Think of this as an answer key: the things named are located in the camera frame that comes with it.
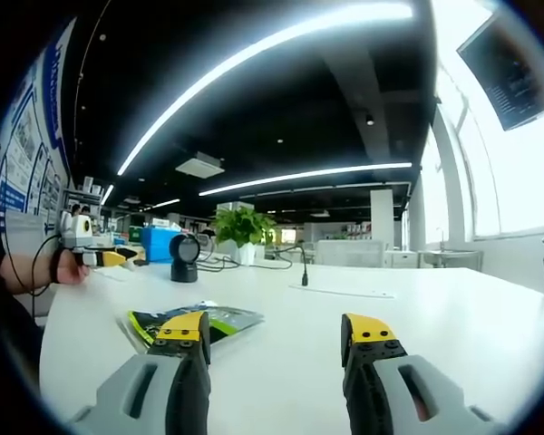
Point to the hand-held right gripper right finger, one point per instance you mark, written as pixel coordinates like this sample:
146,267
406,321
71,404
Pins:
417,385

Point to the green dark sheet goods packet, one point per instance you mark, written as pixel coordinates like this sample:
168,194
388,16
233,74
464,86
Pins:
229,319

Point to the hanging dark monitor screen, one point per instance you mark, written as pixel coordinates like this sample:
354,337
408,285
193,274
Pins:
510,68

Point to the long ceiling light strip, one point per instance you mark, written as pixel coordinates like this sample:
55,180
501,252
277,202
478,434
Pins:
236,68

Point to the short ceiling light strip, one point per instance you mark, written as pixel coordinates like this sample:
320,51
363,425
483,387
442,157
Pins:
308,176

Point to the blue white wall poster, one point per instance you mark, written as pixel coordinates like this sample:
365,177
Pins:
32,136

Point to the white low cabinet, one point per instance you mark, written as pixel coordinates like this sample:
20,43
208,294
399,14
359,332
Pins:
351,254

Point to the white flat strip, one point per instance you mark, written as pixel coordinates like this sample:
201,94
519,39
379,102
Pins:
344,291

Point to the green potted plant white pot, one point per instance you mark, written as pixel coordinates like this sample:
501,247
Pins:
244,231

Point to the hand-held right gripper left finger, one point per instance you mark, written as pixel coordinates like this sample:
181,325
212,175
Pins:
136,389

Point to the black barcode scanner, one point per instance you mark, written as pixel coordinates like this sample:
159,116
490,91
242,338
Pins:
184,258

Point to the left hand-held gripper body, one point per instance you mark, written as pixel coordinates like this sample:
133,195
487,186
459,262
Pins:
76,231

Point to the white table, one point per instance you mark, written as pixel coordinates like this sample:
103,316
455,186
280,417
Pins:
299,326

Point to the ceiling air conditioner unit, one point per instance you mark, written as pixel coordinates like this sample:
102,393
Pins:
200,164

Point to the person's left hand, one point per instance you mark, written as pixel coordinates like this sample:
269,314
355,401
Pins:
70,271

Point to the steel sink with faucet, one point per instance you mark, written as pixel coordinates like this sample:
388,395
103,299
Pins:
453,256

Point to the blue plastic box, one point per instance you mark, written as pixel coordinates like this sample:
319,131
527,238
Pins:
158,244

